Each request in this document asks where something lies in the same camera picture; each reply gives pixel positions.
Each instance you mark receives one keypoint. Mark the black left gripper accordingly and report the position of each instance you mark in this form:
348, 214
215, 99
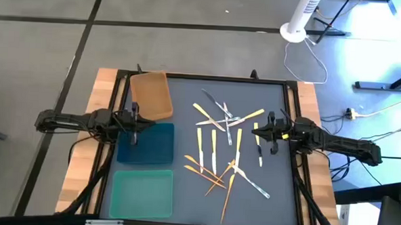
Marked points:
125, 122

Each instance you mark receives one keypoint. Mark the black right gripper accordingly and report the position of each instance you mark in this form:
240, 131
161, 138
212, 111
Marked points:
282, 129

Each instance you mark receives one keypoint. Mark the gold knife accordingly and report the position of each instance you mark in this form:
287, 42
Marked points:
193, 161
210, 189
227, 200
193, 170

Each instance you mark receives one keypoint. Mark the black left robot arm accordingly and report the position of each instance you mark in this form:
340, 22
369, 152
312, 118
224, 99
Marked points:
68, 122

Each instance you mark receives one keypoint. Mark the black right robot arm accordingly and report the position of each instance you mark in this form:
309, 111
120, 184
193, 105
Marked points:
348, 147

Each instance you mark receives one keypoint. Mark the blue plastic bin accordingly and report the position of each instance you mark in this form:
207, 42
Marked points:
155, 144

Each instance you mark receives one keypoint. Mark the orange plastic bin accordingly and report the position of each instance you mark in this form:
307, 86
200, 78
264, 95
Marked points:
152, 93

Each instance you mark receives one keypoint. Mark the green plastic bin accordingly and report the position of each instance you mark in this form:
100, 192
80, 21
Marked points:
141, 194

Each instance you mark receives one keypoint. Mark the white power strip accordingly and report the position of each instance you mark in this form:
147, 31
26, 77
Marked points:
351, 114

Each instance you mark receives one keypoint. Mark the grey table mat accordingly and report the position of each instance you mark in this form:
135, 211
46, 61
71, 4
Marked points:
189, 207

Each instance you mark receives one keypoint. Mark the black desk foot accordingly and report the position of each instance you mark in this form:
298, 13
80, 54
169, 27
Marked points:
371, 85

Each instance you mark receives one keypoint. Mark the black base beam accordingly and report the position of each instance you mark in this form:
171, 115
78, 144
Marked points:
363, 194

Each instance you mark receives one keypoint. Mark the white tower fan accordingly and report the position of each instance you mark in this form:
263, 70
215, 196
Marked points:
301, 15

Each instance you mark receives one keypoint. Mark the black tripod stand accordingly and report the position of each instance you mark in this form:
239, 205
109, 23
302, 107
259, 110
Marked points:
334, 18

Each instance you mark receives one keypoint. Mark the dark grey chair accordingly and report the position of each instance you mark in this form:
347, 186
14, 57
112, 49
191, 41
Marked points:
394, 219

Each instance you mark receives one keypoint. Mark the black table frame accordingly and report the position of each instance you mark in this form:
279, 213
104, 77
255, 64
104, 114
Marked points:
195, 77

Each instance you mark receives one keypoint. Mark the silver aluminium bracket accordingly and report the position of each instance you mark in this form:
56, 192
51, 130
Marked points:
104, 223

